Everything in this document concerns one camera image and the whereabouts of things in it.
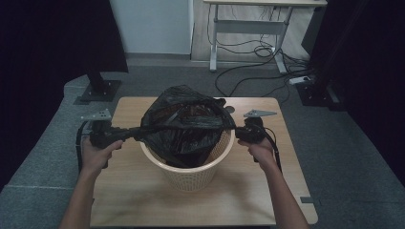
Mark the white desk with metal legs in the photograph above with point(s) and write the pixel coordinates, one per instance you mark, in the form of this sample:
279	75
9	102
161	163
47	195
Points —
251	27

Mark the beige plastic mesh basket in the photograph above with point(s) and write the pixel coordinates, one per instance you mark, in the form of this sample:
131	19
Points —
191	173

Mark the person's left hand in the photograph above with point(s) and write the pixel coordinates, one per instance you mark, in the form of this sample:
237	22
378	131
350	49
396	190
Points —
97	157

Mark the dark curtain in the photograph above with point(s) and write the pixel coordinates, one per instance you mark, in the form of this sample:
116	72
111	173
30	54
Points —
375	79
47	38

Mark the black stand with dark base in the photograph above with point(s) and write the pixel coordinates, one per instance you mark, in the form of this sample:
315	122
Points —
313	93

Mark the white partition panel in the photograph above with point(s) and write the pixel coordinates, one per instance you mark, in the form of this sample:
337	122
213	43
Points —
153	25

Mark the black plastic garbage bag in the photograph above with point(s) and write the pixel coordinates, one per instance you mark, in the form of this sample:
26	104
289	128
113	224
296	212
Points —
184	127

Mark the round dark table grommet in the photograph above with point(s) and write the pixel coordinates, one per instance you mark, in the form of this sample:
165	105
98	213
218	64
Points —
231	110

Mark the person's right hand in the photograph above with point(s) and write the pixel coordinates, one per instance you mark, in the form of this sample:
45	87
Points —
261	152

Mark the white power strip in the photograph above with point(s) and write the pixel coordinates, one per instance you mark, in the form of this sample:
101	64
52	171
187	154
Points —
299	80

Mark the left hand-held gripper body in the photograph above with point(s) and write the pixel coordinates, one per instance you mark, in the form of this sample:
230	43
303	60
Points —
99	133

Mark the black stand with square base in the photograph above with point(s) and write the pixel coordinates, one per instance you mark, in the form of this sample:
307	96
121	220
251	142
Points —
101	87

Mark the grey tape piece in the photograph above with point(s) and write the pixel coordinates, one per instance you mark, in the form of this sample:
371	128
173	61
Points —
307	199

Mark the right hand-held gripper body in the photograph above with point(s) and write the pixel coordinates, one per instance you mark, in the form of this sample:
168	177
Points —
253	130

